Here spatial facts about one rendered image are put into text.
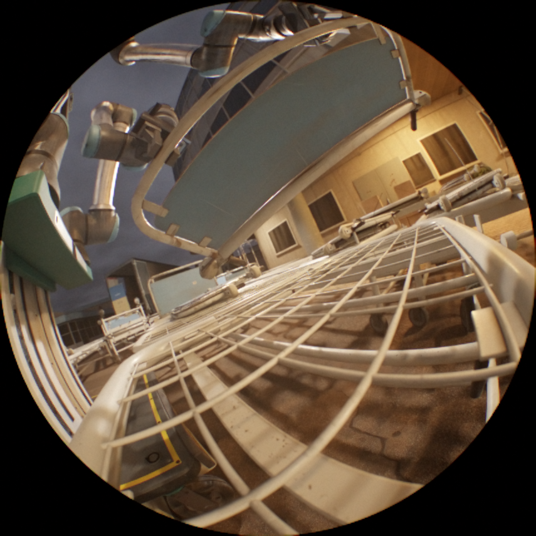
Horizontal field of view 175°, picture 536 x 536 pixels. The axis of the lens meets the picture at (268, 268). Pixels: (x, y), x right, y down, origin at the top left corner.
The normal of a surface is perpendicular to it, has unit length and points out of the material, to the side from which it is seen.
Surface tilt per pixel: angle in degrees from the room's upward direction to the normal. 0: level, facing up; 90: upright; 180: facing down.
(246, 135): 152
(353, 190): 90
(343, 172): 90
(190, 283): 91
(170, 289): 91
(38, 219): 180
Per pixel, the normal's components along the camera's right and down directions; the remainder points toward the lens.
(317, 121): 0.38, 0.79
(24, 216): 0.38, 0.93
